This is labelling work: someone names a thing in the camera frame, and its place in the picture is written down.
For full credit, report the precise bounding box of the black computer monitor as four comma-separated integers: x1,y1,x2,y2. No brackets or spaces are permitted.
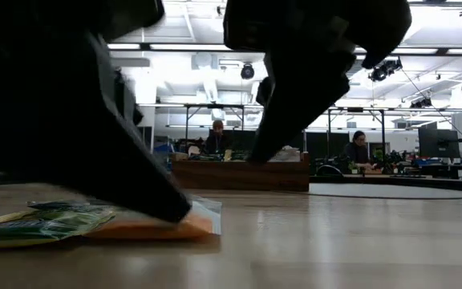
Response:
136,126,153,153

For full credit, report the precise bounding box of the black aluminium table frame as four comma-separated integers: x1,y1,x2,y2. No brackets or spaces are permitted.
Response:
309,175,462,194

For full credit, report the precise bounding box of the brown wooden compartment tray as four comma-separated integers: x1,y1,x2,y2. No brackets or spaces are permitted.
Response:
170,151,311,193

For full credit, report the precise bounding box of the person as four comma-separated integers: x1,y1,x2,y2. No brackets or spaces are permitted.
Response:
205,119,232,156
342,130,375,169

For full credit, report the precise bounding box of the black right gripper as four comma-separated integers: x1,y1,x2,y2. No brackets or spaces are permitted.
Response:
222,0,412,161

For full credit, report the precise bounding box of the black monitor on arm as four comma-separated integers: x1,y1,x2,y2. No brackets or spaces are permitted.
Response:
418,127,461,159

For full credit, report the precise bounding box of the orange and white tea bag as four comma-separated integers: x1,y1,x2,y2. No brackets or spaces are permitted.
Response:
82,195,223,242
269,145,302,163

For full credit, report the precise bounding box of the black metal rig frame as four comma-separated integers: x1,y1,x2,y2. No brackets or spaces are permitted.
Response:
184,103,245,154
328,106,387,170

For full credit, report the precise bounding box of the black ceiling spotlight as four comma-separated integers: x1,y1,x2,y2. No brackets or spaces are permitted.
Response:
368,58,403,83
240,63,256,80
410,97,433,109

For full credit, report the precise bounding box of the cluttered office desk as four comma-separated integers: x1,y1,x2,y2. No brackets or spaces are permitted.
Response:
351,148,462,180

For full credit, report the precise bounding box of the round grey mat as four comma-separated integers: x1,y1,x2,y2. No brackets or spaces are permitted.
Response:
309,182,462,201

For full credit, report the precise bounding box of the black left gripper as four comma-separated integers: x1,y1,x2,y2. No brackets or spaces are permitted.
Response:
0,0,192,224

